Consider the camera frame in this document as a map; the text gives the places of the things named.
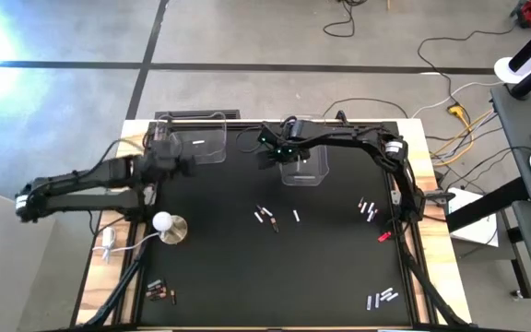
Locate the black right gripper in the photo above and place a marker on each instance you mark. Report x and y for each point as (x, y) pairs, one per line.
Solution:
(293, 131)

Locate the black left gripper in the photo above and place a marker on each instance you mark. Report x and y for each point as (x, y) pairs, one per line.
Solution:
(164, 159)

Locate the clear plastic bin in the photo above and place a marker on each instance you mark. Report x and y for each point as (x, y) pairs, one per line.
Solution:
(314, 170)
(210, 152)

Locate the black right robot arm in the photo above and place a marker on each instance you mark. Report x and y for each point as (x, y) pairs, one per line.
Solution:
(348, 136)

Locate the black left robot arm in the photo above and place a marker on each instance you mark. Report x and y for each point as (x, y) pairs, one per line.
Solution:
(99, 199)

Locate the white globe lamp brass base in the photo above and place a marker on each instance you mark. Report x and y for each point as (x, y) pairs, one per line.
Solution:
(178, 229)

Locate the black clamp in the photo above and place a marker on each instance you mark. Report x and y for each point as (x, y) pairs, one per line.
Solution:
(340, 117)

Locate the white power adapter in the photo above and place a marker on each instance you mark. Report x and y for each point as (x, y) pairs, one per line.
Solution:
(108, 236)

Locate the black table mat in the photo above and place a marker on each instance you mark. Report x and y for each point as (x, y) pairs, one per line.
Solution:
(247, 267)

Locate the small red tag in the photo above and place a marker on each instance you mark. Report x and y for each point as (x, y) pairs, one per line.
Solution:
(384, 237)

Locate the yellow power plug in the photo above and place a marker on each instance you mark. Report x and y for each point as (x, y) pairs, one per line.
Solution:
(454, 110)

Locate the white box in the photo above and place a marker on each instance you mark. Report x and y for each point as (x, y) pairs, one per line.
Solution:
(477, 233)

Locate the black table support bar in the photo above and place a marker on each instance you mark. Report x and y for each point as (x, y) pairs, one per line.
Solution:
(500, 199)

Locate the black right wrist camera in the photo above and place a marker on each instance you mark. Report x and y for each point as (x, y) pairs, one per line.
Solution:
(278, 153)

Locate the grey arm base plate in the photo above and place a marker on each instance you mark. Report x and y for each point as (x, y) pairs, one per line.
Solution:
(150, 194)
(395, 196)

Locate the white stand with black post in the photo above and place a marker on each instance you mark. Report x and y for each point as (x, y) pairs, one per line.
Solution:
(507, 69)

